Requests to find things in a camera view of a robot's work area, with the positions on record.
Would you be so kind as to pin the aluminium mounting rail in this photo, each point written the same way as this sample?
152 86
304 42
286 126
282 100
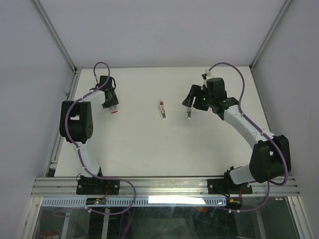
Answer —
151 186

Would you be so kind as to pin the white slotted cable duct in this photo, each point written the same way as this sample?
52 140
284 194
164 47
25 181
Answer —
151 201

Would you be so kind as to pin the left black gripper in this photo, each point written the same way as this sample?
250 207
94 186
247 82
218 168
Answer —
114 101

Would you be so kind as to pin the red white staple box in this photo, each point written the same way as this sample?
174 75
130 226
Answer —
113 109

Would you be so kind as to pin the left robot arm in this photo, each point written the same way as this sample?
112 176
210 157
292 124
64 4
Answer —
76 126

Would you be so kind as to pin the white mini stapler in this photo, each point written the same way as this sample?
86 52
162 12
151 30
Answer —
189 113

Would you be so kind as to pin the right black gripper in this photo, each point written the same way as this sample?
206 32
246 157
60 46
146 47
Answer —
195 89

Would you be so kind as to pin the pink mini stapler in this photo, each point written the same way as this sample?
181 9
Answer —
162 110

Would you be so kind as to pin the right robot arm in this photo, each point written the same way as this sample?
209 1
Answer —
270 153

